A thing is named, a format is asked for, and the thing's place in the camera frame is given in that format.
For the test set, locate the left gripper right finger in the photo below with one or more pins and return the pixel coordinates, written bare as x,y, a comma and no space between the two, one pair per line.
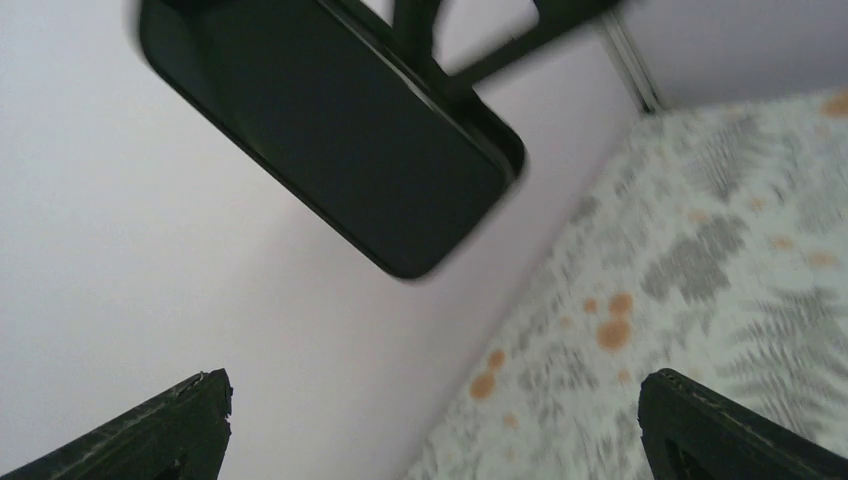
692,432

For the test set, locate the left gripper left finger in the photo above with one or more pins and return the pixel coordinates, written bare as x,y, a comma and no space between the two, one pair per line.
181,433

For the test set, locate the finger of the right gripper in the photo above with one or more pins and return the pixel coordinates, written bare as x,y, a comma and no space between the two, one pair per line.
555,20
413,25

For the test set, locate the black phone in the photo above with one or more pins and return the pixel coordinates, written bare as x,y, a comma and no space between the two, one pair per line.
308,90

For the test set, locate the floral patterned table mat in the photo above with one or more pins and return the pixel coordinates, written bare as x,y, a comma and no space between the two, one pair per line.
715,244

